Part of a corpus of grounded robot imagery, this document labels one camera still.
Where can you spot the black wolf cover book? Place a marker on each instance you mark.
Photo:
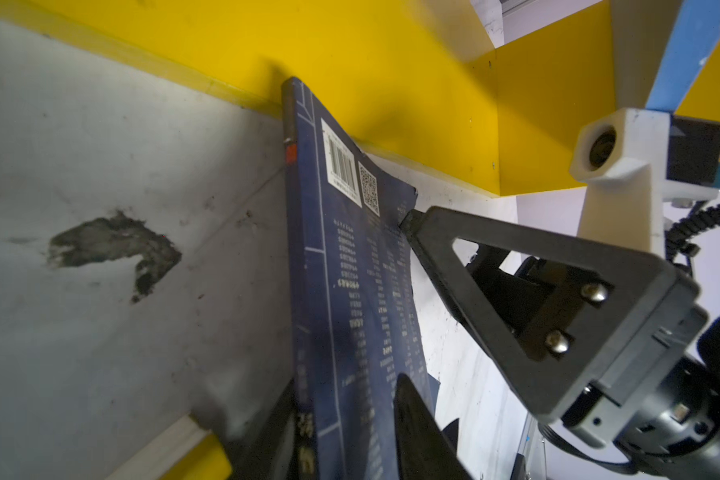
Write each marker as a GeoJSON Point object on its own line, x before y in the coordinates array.
{"type": "Point", "coordinates": [271, 454]}

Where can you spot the navy blue book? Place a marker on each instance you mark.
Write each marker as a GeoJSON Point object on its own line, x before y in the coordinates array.
{"type": "Point", "coordinates": [355, 325]}

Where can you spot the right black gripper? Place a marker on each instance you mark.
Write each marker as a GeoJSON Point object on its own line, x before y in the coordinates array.
{"type": "Point", "coordinates": [583, 332]}

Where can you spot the yellow pink blue bookshelf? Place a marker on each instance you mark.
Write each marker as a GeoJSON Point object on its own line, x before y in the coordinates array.
{"type": "Point", "coordinates": [505, 122]}

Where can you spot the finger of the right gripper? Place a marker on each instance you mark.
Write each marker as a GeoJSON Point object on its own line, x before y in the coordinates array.
{"type": "Point", "coordinates": [516, 297]}

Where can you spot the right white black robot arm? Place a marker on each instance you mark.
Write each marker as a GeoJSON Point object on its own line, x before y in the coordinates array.
{"type": "Point", "coordinates": [607, 340]}

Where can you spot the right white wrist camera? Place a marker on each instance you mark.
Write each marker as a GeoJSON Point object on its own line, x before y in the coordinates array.
{"type": "Point", "coordinates": [633, 162]}

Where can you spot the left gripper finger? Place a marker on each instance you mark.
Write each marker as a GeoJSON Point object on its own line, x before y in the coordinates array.
{"type": "Point", "coordinates": [423, 450]}

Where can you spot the dark blue yellow-edged book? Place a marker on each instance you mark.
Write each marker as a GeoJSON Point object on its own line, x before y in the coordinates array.
{"type": "Point", "coordinates": [185, 450]}

